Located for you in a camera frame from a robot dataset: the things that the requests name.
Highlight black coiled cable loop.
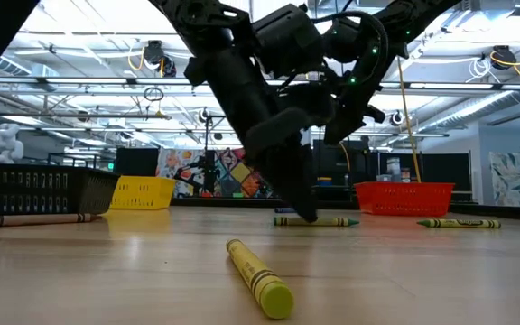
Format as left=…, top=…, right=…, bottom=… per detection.
left=143, top=87, right=165, bottom=104

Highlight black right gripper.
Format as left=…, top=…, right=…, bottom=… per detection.
left=322, top=85, right=386, bottom=146

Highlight brown crayon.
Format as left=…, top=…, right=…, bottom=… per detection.
left=0, top=212, right=103, bottom=229

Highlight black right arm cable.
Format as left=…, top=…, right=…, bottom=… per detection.
left=309, top=11, right=390, bottom=87

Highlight silver ceiling air duct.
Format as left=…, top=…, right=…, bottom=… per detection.
left=0, top=56, right=33, bottom=77
left=415, top=89, right=518, bottom=133

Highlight stacked storage boxes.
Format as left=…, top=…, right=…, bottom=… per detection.
left=385, top=157, right=411, bottom=184

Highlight floral patterned cloth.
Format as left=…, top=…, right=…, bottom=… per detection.
left=155, top=149, right=207, bottom=199

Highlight yellow plastic basket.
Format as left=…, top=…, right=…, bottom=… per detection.
left=108, top=176, right=177, bottom=211

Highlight long ceiling light bar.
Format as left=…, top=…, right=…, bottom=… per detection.
left=0, top=77, right=520, bottom=91

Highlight black plastic basket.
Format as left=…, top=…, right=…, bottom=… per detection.
left=0, top=162, right=121, bottom=221

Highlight black background station frame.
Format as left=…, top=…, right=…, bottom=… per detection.
left=203, top=114, right=229, bottom=200

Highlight red plastic basket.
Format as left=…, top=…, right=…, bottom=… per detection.
left=354, top=181, right=455, bottom=218

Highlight green crayon with yellow wrapper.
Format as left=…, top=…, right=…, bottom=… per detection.
left=416, top=218, right=502, bottom=229
left=273, top=217, right=360, bottom=228

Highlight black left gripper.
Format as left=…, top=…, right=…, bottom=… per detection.
left=244, top=83, right=338, bottom=223

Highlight yellow hanging cable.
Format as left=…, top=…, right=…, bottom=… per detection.
left=397, top=56, right=423, bottom=184

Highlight colourful patchwork quilt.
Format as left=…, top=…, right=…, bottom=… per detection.
left=214, top=147, right=274, bottom=200

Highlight black ceiling cable reel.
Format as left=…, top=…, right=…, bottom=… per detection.
left=488, top=44, right=519, bottom=72
left=142, top=40, right=178, bottom=79

